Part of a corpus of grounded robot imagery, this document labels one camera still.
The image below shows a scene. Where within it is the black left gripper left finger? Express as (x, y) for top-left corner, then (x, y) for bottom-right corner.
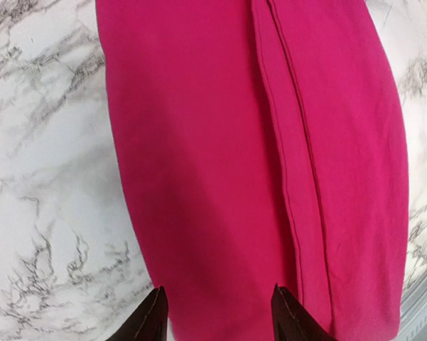
(108, 286), (168, 341)

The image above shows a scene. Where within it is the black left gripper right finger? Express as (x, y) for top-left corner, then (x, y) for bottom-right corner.
(271, 284), (335, 341)

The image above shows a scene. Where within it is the pink garment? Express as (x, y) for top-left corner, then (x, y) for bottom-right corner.
(96, 1), (409, 340)

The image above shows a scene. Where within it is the aluminium front rail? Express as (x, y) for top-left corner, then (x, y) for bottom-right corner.
(390, 248), (427, 341)

